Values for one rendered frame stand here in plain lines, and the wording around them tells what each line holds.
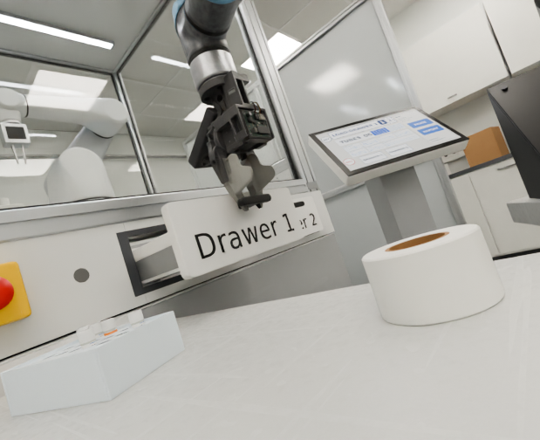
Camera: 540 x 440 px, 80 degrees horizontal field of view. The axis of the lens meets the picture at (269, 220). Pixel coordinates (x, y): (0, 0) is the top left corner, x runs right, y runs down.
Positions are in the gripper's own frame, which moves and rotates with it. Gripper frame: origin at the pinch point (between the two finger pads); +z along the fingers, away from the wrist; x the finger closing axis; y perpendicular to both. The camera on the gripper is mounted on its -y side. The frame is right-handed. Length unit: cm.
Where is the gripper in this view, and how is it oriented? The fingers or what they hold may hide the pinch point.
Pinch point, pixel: (248, 202)
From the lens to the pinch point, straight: 54.7
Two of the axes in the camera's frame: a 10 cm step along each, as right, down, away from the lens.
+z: 3.2, 9.4, -0.7
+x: 6.3, -1.5, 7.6
